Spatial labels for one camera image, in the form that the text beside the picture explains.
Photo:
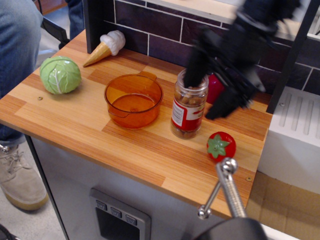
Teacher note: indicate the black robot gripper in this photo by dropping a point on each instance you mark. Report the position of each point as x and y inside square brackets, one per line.
[233, 57]

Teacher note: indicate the clear jar of almonds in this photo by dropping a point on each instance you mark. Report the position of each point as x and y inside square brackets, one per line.
[188, 107]

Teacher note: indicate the orange transparent plastic pot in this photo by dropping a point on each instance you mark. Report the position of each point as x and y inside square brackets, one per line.
[134, 100]

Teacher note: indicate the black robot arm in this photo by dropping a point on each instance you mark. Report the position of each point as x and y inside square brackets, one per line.
[266, 11]

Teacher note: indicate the dark red jar lid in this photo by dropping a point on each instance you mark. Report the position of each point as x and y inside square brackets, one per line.
[215, 88]

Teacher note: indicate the red toy strawberry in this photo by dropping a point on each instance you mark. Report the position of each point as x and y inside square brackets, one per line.
[221, 145]

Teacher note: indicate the light wooden shelf board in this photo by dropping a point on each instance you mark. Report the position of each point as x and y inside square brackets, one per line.
[225, 11]

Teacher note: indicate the white toy sink block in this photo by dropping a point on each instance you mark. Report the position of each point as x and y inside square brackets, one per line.
[291, 152]

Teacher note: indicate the toy ice cream cone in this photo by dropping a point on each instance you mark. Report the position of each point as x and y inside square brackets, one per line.
[110, 45]

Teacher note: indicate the black clamp base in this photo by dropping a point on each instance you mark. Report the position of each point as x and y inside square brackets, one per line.
[239, 228]

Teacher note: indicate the green toy cabbage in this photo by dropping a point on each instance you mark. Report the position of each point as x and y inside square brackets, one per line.
[60, 75]

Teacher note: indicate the black chair base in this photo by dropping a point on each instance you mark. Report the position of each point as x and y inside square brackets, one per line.
[46, 7]

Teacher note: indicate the grey oven control panel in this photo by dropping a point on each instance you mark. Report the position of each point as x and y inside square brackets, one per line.
[117, 220]

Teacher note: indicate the grey toy oven cabinet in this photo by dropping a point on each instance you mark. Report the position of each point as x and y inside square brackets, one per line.
[69, 180]

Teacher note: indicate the beige suede shoe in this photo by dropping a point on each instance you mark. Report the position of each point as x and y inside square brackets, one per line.
[20, 183]

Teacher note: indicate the black metal shelf post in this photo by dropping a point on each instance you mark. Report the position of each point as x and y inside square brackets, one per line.
[293, 54]

